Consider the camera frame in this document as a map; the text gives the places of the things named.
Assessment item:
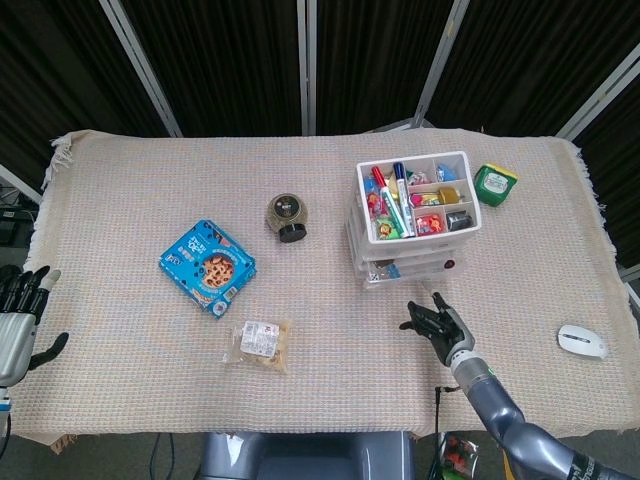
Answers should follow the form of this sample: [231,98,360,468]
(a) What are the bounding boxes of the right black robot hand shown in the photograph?
[398,292,476,369]

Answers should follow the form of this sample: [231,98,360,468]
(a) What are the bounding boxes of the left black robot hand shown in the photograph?
[0,264,70,389]

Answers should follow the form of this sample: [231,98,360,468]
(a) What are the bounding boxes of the clear drawer with dice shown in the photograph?
[360,254,461,290]

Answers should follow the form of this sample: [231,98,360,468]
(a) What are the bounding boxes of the white plastic drawer organizer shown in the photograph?
[344,151,484,290]

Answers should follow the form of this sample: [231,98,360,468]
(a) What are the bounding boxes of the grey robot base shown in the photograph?
[199,430,416,480]

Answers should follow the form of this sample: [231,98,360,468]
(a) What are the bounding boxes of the small red trinkets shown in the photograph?
[414,213,445,235]

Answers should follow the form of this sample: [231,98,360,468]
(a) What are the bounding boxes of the black binder clip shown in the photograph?
[444,210,474,232]

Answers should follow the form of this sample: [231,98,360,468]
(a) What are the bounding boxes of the dark electronic equipment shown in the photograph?
[0,184,36,246]

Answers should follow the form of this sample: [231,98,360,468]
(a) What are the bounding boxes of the colourful packet under table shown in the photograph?
[439,434,479,474]

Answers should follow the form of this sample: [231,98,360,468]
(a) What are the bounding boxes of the blue-capped white marker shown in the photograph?
[392,162,417,239]

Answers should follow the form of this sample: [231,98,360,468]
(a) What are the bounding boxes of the beige woven tablecloth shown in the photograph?
[9,127,634,451]

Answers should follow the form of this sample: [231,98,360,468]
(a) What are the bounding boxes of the white computer mouse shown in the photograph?
[557,323,610,361]

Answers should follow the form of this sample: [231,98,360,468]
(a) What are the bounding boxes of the red-capped green marker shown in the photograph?
[370,166,409,240]

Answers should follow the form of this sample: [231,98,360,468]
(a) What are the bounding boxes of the green box yellow rim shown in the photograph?
[473,162,520,209]

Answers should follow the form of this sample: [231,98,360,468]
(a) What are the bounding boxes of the bagged bread snack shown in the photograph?
[223,318,294,375]

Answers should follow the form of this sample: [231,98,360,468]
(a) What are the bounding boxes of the round glass jar black lid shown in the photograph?
[265,192,308,245]

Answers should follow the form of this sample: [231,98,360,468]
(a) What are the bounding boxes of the blue cookie box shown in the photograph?
[158,218,259,321]

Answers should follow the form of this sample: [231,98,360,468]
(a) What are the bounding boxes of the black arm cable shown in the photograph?
[428,384,466,480]

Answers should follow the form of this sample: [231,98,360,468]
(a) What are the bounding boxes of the black folding screen grey frame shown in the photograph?
[0,0,640,281]

